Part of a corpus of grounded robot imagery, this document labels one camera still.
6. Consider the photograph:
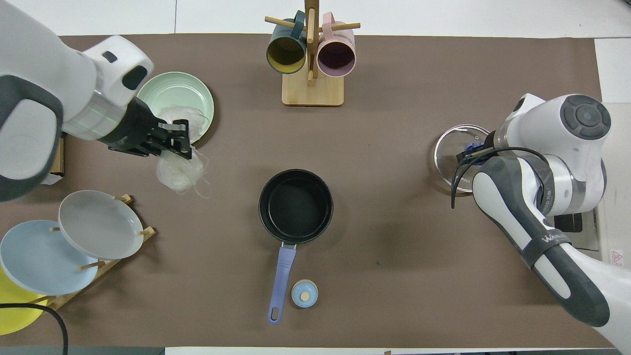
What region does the light blue plate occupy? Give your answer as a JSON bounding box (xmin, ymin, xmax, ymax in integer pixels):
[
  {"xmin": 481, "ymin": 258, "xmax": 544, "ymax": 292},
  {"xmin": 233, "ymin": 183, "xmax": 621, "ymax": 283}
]
[{"xmin": 0, "ymin": 219, "xmax": 99, "ymax": 296}]

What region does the dark teal mug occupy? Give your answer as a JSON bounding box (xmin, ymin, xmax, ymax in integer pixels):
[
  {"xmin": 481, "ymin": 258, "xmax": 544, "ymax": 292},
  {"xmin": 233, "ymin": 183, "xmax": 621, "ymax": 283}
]
[{"xmin": 266, "ymin": 10, "xmax": 308, "ymax": 75}]

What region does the brown table mat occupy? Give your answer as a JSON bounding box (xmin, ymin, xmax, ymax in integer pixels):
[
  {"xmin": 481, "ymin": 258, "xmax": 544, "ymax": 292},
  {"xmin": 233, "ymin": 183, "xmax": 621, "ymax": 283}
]
[{"xmin": 0, "ymin": 34, "xmax": 607, "ymax": 348}]

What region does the wooden mug tree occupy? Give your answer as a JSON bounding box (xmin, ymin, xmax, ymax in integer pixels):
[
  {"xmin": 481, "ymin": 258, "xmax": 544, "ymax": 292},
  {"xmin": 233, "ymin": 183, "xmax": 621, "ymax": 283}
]
[{"xmin": 264, "ymin": 0, "xmax": 361, "ymax": 107}]

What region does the white toaster oven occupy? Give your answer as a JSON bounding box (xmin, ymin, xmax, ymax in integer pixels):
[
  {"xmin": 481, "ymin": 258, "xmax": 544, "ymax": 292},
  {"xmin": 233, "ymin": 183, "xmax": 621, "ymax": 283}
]
[{"xmin": 555, "ymin": 102, "xmax": 631, "ymax": 269}]

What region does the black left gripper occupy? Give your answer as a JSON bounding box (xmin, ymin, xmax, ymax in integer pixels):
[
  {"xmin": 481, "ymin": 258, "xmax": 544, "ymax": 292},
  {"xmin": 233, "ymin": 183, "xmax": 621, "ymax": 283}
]
[{"xmin": 98, "ymin": 96, "xmax": 193, "ymax": 161}]

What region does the pale green plate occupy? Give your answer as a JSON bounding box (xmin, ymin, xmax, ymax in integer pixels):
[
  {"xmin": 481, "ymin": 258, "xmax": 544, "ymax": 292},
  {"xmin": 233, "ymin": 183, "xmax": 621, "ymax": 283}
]
[{"xmin": 137, "ymin": 72, "xmax": 215, "ymax": 144}]

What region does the grey plate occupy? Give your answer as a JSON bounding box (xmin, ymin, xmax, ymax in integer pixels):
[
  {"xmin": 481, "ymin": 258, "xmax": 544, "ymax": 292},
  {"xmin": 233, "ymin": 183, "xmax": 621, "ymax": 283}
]
[{"xmin": 58, "ymin": 190, "xmax": 144, "ymax": 260}]

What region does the wooden shelf with wire basket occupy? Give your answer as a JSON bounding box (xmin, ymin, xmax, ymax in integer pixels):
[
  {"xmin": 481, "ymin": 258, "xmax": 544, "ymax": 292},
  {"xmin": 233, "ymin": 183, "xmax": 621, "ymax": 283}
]
[{"xmin": 42, "ymin": 137, "xmax": 66, "ymax": 186}]

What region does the glass pot lid blue knob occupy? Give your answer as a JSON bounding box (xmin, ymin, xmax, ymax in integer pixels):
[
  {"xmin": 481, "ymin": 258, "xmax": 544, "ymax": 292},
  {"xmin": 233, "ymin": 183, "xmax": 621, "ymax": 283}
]
[{"xmin": 434, "ymin": 124, "xmax": 494, "ymax": 193}]

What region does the yellow plate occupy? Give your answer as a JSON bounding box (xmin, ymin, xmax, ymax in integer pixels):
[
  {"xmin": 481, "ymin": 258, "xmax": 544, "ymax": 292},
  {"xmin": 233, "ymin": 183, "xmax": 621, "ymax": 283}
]
[{"xmin": 0, "ymin": 266, "xmax": 48, "ymax": 336}]

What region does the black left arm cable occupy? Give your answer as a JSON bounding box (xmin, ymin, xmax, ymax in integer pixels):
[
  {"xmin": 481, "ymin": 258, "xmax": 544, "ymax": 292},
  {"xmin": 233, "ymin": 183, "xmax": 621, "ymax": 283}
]
[{"xmin": 0, "ymin": 303, "xmax": 69, "ymax": 355}]

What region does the wooden plate rack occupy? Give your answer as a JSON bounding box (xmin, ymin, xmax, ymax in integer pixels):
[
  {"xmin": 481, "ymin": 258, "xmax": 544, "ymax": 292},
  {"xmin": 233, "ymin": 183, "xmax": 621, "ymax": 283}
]
[{"xmin": 20, "ymin": 194, "xmax": 156, "ymax": 314}]

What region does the pink mug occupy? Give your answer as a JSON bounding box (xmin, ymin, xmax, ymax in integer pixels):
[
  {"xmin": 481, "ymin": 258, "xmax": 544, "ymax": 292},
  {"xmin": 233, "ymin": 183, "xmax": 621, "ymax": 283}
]
[{"xmin": 316, "ymin": 12, "xmax": 356, "ymax": 78}]

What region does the dark pot with blue handle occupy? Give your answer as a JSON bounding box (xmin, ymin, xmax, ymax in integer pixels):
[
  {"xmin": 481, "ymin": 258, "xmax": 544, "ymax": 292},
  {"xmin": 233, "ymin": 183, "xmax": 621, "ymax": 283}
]
[{"xmin": 258, "ymin": 169, "xmax": 334, "ymax": 326}]

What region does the vermicelli bundle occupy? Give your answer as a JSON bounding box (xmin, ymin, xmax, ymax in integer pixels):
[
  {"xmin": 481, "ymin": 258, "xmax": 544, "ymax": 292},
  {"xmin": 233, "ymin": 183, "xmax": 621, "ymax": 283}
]
[{"xmin": 156, "ymin": 106, "xmax": 211, "ymax": 199}]

